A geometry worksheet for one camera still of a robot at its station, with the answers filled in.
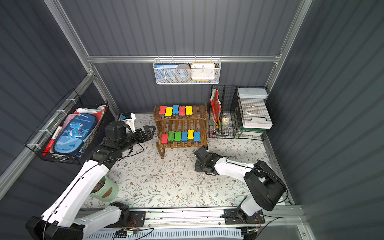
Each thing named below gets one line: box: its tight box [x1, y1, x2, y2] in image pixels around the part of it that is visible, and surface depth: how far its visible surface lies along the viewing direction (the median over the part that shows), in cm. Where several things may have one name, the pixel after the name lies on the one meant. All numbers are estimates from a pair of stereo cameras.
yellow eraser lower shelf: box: [187, 129, 195, 139], surface depth 89 cm
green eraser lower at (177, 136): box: [174, 131, 182, 142], surface depth 88 cm
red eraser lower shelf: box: [161, 133, 169, 144], surface depth 87 cm
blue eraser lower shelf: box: [181, 131, 188, 142], surface depth 88 cm
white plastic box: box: [242, 117, 273, 129], surface depth 93 cm
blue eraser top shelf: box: [172, 105, 180, 116], surface depth 85 cm
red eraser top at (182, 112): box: [178, 106, 186, 117], surface depth 84 cm
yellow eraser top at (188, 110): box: [185, 105, 193, 116], surface depth 84 cm
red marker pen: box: [42, 125, 63, 156], surface depth 67 cm
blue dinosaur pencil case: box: [54, 113, 97, 154], surface depth 66 cm
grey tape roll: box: [175, 63, 191, 82], surface depth 89 cm
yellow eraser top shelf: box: [165, 107, 173, 118], surface depth 84 cm
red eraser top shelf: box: [158, 105, 167, 116], surface depth 84 cm
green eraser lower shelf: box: [168, 131, 175, 141], surface depth 89 cm
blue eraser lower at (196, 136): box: [193, 131, 201, 142], surface depth 88 cm
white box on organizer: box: [237, 87, 268, 99], surface depth 105 cm
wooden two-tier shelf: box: [153, 102, 209, 159], surface depth 87 cm
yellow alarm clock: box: [191, 62, 216, 82], surface depth 90 cm
